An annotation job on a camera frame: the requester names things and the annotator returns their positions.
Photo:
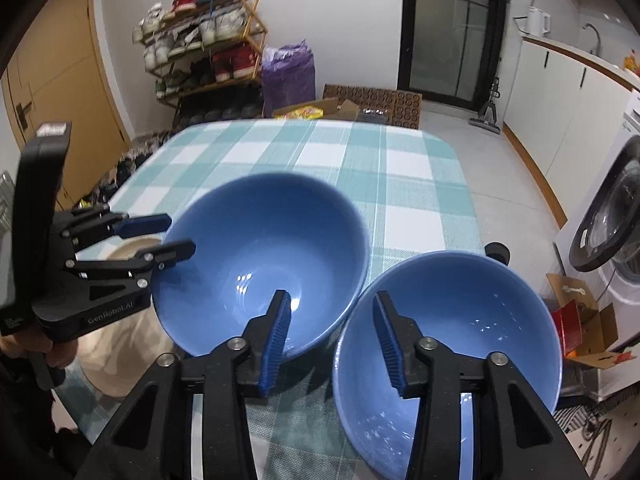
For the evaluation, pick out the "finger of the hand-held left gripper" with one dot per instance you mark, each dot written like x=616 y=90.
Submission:
x=172 y=252
x=145 y=224

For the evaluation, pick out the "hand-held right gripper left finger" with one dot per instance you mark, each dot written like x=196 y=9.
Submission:
x=277 y=340

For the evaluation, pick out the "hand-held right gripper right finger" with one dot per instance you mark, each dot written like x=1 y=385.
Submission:
x=387 y=345

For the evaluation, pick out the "blue bowl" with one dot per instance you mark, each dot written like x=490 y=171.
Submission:
x=475 y=320
x=260 y=240

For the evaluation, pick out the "cream round plate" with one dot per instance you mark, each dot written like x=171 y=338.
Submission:
x=130 y=355

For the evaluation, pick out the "person's left forearm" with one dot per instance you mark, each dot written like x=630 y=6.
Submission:
x=30 y=420

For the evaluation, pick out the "person's left hand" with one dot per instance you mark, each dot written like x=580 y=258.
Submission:
x=64 y=355

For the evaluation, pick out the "pile of dark shoes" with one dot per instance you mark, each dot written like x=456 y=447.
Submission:
x=132 y=165

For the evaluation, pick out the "wooden room door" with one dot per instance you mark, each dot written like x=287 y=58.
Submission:
x=75 y=110

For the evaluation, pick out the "black round object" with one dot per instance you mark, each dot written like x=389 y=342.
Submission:
x=496 y=253

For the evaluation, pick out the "wooden shoe rack with shoes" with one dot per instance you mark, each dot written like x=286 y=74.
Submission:
x=230 y=62

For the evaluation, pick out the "yellow snack packet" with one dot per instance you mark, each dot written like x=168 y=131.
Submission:
x=305 y=111

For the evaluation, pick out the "purple plastic bag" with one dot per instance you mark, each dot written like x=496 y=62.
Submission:
x=287 y=80

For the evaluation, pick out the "white dotted floor mat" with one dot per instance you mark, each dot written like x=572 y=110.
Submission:
x=575 y=435

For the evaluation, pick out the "cardboard box with red insert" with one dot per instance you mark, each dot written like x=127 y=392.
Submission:
x=600 y=330

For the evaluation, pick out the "open cardboard box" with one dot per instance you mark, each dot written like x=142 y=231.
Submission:
x=345 y=110

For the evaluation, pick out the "dark plastic packet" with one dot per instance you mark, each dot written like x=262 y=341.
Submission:
x=374 y=115

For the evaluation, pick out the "brown patterned cardboard box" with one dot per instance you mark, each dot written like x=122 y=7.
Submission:
x=400 y=105

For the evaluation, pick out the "grey stick vacuum cleaner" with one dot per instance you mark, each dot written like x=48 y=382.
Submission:
x=487 y=112

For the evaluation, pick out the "white washing machine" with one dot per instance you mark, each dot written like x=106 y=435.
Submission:
x=620 y=185

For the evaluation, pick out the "white kitchen cabinet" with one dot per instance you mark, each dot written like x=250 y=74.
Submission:
x=560 y=110

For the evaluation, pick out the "black-framed glass door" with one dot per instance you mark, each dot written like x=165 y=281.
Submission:
x=450 y=35

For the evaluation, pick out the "white electric kettle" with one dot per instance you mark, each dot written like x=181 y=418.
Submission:
x=536 y=22

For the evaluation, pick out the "metal kitchen faucet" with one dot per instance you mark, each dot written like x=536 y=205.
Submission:
x=597 y=42

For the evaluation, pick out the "red and yellow packet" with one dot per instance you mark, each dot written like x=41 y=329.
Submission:
x=632 y=61

